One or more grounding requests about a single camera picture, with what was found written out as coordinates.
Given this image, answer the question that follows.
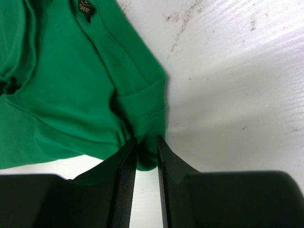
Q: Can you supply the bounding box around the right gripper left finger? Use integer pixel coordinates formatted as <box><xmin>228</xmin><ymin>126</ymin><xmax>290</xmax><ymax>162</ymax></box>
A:
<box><xmin>0</xmin><ymin>138</ymin><xmax>137</xmax><ymax>228</ymax></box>

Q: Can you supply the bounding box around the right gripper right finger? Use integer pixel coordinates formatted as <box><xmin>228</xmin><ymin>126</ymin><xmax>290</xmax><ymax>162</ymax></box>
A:
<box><xmin>157</xmin><ymin>136</ymin><xmax>304</xmax><ymax>228</ymax></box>

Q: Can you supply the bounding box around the green t shirt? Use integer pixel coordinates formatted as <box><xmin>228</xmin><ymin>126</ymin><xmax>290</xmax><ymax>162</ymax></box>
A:
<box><xmin>0</xmin><ymin>0</ymin><xmax>166</xmax><ymax>171</ymax></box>

